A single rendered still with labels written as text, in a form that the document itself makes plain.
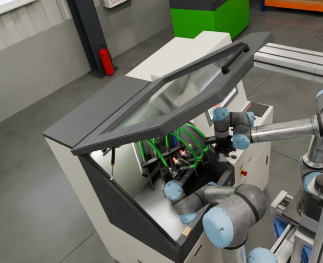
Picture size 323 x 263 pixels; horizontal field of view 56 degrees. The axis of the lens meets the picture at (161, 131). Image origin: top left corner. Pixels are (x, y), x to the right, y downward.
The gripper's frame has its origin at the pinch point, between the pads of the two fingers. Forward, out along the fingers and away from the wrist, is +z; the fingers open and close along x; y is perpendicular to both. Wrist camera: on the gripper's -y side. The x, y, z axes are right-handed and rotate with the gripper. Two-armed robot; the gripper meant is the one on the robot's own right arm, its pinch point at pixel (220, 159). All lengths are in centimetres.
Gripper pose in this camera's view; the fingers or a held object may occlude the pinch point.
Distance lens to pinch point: 174.2
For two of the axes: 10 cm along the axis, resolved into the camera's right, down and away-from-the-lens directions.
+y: 8.0, 2.7, -5.4
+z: 1.7, 7.6, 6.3
